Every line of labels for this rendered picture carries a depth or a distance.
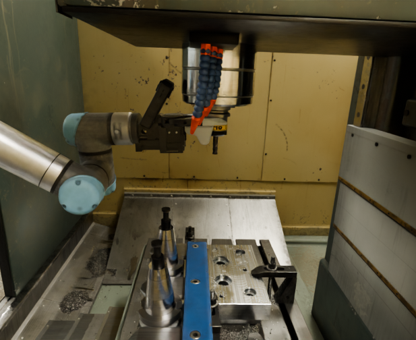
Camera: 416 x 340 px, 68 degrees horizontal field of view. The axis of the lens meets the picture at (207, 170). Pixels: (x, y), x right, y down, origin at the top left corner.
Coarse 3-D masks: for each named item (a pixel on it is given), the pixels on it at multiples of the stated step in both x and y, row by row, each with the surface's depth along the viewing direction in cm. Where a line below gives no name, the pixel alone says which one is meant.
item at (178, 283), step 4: (172, 280) 52; (176, 280) 52; (180, 280) 52; (184, 280) 52; (144, 284) 51; (172, 284) 51; (176, 284) 51; (180, 284) 51; (184, 284) 51; (144, 288) 50; (176, 288) 50; (180, 288) 50; (184, 288) 50; (144, 292) 49; (176, 292) 49; (180, 292) 49; (144, 296) 48; (180, 296) 48
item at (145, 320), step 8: (176, 296) 46; (144, 304) 46; (176, 304) 45; (144, 312) 43; (176, 312) 43; (144, 320) 42; (152, 320) 42; (160, 320) 42; (168, 320) 42; (176, 320) 43
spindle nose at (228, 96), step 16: (192, 48) 61; (240, 48) 59; (256, 48) 63; (192, 64) 61; (224, 64) 59; (240, 64) 60; (192, 80) 62; (224, 80) 60; (240, 80) 61; (192, 96) 63; (224, 96) 61; (240, 96) 62
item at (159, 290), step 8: (152, 272) 42; (160, 272) 42; (168, 272) 43; (152, 280) 42; (160, 280) 42; (168, 280) 43; (152, 288) 42; (160, 288) 42; (168, 288) 43; (152, 296) 42; (160, 296) 42; (168, 296) 43; (152, 304) 42; (160, 304) 42; (168, 304) 43; (152, 312) 43; (160, 312) 43; (168, 312) 43
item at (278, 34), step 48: (96, 0) 34; (144, 0) 34; (192, 0) 34; (240, 0) 34; (288, 0) 34; (336, 0) 35; (384, 0) 35; (288, 48) 66; (336, 48) 62; (384, 48) 59
